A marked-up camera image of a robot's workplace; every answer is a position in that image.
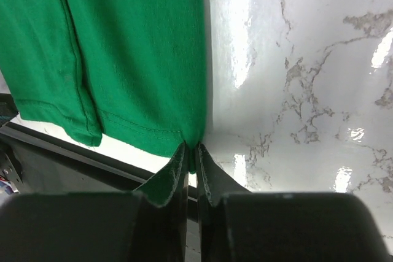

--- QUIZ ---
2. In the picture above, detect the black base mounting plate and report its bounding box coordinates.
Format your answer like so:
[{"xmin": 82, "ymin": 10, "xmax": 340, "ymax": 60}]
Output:
[{"xmin": 1, "ymin": 94, "xmax": 188, "ymax": 261}]

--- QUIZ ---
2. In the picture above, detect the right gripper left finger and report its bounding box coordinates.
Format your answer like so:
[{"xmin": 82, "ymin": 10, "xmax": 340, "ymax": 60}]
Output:
[{"xmin": 134, "ymin": 143, "xmax": 188, "ymax": 207}]

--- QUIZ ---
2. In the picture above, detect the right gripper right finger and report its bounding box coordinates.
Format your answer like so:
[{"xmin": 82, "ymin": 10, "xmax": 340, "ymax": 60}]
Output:
[{"xmin": 196, "ymin": 143, "xmax": 250, "ymax": 207}]

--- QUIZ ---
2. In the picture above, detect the green t shirt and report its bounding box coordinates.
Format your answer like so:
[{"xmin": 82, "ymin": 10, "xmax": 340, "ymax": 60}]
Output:
[{"xmin": 1, "ymin": 0, "xmax": 207, "ymax": 157}]

